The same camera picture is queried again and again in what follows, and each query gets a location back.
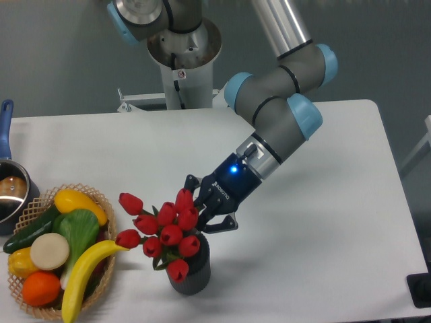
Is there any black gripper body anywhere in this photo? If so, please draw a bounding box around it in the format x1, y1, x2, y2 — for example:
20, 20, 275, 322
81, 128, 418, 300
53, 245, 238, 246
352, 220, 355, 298
193, 151, 261, 222

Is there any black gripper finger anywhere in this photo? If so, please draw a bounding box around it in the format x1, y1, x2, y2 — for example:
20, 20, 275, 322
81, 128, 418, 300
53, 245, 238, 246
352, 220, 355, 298
183, 174, 202, 194
195, 210, 238, 234

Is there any red tulip bouquet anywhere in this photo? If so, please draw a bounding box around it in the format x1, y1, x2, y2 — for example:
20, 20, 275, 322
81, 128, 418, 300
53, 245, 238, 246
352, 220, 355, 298
115, 188, 201, 283

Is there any dark grey ribbed vase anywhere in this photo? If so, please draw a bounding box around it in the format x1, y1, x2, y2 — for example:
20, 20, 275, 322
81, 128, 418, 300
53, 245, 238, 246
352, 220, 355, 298
169, 233, 211, 295

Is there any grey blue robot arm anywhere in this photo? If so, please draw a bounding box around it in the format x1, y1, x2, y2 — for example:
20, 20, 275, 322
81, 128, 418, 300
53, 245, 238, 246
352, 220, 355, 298
107, 1, 338, 234

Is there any green bok choy toy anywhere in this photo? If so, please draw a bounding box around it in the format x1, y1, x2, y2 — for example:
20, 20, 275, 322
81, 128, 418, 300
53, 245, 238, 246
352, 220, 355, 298
53, 209, 99, 290

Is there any yellow plastic squash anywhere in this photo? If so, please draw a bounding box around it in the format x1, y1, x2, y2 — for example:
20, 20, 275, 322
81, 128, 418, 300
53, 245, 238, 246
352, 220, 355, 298
54, 189, 108, 227

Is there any yellow plastic banana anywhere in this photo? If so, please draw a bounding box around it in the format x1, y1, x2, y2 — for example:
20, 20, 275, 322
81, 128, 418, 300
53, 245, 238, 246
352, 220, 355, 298
61, 240, 130, 323

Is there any green plastic cucumber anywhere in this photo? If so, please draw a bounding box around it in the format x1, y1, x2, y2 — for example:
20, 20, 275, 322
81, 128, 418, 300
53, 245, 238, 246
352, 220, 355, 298
3, 205, 61, 254

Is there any beige round slice toy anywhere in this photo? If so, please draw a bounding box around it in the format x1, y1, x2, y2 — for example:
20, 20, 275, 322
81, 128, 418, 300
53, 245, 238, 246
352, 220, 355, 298
30, 233, 69, 271

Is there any woven wicker basket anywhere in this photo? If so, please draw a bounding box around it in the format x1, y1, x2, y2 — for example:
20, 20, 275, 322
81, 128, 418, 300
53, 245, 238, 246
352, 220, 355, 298
8, 183, 117, 320

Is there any orange plastic orange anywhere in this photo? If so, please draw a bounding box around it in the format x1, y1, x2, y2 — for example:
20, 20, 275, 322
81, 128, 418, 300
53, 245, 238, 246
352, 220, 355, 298
22, 271, 61, 307

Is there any yellow bell pepper toy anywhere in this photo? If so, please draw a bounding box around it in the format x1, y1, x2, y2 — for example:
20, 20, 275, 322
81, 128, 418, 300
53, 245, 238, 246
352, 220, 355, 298
8, 247, 40, 279

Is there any black device at edge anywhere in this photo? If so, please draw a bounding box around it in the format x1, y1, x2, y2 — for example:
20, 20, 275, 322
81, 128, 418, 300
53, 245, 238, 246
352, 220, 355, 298
407, 273, 430, 308

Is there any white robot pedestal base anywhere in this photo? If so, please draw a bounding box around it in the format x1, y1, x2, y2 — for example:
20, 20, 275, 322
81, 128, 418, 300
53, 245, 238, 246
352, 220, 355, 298
116, 18, 236, 114

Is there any blue handled saucepan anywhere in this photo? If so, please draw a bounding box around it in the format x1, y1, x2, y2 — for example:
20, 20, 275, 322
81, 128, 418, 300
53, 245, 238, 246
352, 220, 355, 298
1, 100, 40, 236

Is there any white frame at right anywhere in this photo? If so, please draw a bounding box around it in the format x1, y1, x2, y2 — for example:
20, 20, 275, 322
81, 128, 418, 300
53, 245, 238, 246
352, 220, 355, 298
399, 115, 430, 180

